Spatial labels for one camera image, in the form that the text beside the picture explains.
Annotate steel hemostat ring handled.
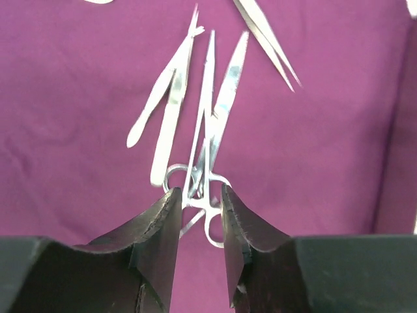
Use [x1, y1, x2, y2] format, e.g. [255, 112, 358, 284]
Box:
[164, 30, 227, 248]

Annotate white gauze pad upper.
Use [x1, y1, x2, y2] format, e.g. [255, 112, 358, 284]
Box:
[406, 0, 417, 20]

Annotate purple surgical drape cloth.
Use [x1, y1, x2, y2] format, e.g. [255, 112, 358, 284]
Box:
[1, 1, 416, 312]

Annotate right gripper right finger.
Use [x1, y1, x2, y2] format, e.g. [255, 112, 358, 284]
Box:
[222, 185, 416, 312]

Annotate steel forceps ring handled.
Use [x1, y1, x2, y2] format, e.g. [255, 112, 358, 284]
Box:
[184, 31, 249, 197]

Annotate pointed steel tweezers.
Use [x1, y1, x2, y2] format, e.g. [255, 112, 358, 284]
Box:
[233, 0, 302, 92]

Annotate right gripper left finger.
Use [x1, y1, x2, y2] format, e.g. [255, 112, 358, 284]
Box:
[1, 188, 182, 312]

